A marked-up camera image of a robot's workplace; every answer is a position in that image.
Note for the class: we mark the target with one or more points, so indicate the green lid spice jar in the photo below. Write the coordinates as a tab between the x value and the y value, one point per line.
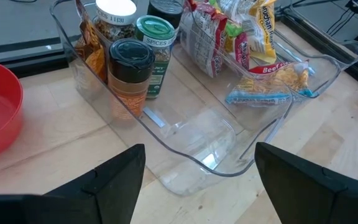
155	46

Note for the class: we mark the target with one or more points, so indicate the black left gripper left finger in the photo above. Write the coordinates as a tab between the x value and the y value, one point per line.
120	180

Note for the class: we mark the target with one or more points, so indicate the black lid glass jar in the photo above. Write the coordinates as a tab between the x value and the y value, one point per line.
166	11

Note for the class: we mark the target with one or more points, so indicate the yellow Maruchan ramen packet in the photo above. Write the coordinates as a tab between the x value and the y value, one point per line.
261	34

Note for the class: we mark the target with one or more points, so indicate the white lid spice jar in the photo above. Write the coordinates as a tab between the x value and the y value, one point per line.
115	18

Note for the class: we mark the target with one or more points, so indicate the black lid chili powder jar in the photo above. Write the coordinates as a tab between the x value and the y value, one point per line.
130	77

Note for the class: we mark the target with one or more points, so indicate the green white ramen packet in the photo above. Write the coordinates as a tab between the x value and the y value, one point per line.
202	40

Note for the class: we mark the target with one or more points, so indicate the red orange ramen packet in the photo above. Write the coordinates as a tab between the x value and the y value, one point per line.
242	51

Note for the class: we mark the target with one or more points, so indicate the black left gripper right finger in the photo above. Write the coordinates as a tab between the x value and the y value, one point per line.
291	186

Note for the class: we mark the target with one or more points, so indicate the small orange seasoning packet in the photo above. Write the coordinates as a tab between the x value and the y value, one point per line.
90	46

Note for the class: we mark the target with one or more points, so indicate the clear plastic bin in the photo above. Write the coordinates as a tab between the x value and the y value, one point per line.
353	51
197	146
319	74

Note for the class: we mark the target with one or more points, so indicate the blue-edged beef ramen packet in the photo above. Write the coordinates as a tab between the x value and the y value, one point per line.
275	84

